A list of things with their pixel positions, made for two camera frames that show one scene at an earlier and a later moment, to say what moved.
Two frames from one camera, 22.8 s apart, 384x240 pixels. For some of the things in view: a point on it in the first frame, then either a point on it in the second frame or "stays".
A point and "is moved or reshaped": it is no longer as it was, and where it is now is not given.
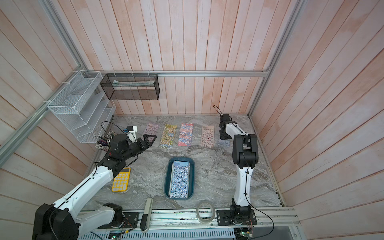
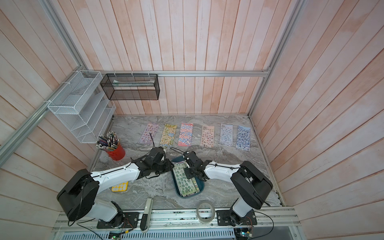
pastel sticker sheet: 207,136 stays
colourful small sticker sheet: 168,136 stays
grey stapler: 145,217 stays
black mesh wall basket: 131,86 stays
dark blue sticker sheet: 179,183 is moved or reshaped
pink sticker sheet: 151,129 stays
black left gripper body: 134,148 -> 162,167
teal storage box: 191,179 is moved or reshaped
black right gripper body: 222,135 -> 190,173
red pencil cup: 103,141 stays
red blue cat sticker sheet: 185,134 stays
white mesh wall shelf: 83,107 stays
